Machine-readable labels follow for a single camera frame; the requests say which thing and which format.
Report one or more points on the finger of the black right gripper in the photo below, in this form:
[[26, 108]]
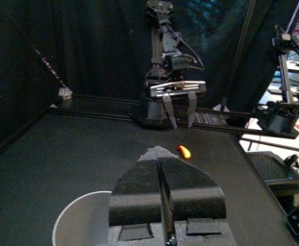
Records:
[[191, 109], [169, 110]]

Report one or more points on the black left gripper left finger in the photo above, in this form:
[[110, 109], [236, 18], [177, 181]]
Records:
[[133, 195]]

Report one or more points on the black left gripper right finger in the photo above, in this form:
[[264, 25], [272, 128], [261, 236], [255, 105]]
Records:
[[193, 195]]

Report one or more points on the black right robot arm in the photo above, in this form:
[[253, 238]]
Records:
[[164, 41]]

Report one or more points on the orange toy shrimp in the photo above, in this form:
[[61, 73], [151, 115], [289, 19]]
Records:
[[184, 152]]

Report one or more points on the grey bowl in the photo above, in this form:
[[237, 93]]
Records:
[[80, 221]]

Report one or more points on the black ribbed crate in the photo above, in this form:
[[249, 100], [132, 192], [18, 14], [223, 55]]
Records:
[[275, 171]]

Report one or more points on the grey corner bracket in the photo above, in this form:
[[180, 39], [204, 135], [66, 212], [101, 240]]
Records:
[[64, 93]]

